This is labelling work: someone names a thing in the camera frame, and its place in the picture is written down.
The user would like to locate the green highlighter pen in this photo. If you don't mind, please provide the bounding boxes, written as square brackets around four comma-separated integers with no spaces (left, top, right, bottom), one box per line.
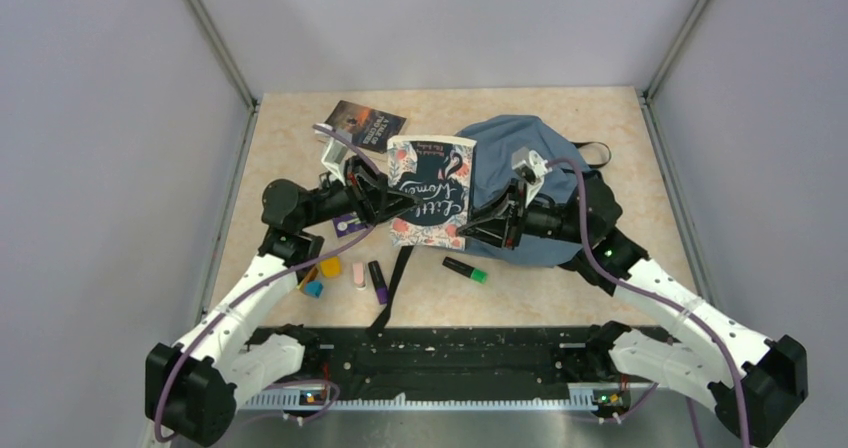
[442,257,488,284]

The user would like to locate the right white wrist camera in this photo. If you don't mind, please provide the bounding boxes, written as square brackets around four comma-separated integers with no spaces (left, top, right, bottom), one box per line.
[511,147,550,207]

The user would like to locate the yellow sharpener block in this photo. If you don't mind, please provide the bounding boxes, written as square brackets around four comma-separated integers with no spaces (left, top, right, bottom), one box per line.
[318,256,343,279]

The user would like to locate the dark sunset cover book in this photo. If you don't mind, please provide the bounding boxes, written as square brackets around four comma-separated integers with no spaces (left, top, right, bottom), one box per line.
[325,100,407,154]

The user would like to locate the pink eraser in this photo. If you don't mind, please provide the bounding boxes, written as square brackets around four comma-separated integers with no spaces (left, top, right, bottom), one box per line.
[352,262,366,290]

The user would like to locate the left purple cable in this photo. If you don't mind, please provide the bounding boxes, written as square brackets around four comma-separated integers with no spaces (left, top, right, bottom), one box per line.
[153,123,382,443]

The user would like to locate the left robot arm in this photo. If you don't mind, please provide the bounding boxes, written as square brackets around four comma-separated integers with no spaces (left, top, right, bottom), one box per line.
[145,157,422,447]

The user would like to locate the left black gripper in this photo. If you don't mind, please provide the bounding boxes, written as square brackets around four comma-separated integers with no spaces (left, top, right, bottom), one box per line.
[300,153,424,229]

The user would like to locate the purple cover book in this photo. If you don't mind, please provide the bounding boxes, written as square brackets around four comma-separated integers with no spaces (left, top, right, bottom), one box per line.
[332,213,368,239]

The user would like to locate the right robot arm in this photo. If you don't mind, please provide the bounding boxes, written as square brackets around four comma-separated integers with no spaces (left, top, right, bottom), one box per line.
[457,175,808,447]

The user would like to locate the blue small block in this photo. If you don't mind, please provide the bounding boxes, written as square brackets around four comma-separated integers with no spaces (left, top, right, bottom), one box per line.
[302,280,324,299]

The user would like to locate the floral Little Women book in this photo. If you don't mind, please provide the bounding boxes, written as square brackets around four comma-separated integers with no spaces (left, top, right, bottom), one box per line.
[387,135,476,251]

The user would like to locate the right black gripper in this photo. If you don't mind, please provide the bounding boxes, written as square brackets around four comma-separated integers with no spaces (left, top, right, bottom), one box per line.
[457,179,590,251]

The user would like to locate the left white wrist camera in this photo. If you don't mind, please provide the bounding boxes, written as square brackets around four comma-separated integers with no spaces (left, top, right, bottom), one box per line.
[321,139,348,182]

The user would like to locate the purple cable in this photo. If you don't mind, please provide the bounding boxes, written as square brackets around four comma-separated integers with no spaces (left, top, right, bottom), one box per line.
[544,157,753,448]
[153,123,382,443]

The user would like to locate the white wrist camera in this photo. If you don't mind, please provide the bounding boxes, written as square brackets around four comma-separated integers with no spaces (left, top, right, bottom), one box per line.
[321,139,348,182]
[511,147,550,207]

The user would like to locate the orange yellow sticky notes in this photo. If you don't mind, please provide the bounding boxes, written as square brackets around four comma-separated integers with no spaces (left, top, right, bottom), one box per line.
[297,265,319,291]

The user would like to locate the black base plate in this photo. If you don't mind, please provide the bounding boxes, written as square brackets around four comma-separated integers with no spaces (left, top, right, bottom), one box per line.
[195,324,723,403]

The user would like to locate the aluminium frame rail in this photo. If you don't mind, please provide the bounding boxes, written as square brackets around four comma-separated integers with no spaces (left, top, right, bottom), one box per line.
[142,342,783,448]

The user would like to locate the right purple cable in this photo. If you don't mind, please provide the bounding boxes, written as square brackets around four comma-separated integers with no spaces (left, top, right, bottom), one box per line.
[544,157,753,448]

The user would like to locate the purple highlighter pen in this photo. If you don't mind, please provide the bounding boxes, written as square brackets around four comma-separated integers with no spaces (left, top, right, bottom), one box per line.
[367,260,389,306]

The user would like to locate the blue student backpack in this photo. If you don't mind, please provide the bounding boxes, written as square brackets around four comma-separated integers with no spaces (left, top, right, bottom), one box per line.
[366,114,614,337]

